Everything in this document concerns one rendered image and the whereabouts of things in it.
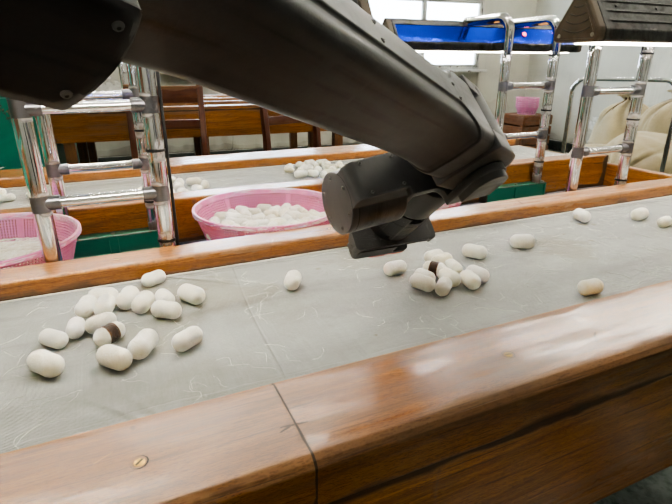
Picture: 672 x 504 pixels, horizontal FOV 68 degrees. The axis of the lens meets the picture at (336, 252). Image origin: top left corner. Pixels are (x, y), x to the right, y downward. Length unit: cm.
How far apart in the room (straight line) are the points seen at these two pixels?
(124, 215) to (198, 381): 59
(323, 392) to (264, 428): 6
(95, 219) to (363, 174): 69
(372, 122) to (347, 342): 29
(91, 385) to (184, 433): 15
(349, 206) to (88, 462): 27
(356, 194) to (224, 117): 291
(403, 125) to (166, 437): 27
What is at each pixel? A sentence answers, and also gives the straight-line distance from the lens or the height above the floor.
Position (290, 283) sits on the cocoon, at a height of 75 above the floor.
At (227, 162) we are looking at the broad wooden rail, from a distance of 139.
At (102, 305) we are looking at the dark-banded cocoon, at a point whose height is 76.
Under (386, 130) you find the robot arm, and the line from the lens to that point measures 30.
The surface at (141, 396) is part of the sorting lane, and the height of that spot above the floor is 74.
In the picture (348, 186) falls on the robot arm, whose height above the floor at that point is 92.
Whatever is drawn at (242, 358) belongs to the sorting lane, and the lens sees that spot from 51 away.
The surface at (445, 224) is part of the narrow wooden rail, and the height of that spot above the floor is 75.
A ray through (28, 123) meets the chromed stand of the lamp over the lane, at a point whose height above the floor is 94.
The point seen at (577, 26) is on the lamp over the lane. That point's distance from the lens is 86.
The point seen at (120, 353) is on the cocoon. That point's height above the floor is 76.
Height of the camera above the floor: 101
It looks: 21 degrees down
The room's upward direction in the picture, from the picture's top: straight up
